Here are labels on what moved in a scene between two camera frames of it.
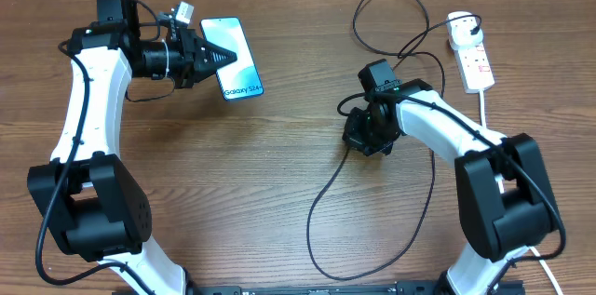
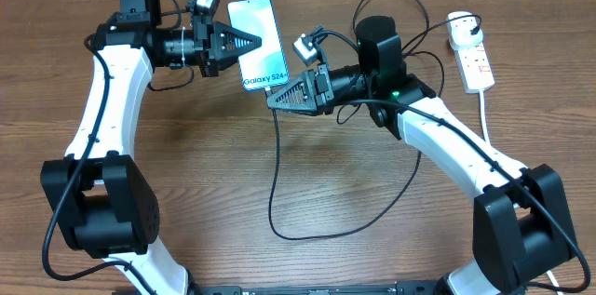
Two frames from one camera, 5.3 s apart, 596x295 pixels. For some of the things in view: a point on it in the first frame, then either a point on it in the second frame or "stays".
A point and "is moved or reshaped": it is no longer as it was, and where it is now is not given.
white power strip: [474, 65] stays
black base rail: [399, 288] stays
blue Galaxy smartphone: [238, 79] is moved or reshaped
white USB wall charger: [459, 30] stays
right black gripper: [356, 138] -> [319, 79]
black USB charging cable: [401, 54] -> [424, 34]
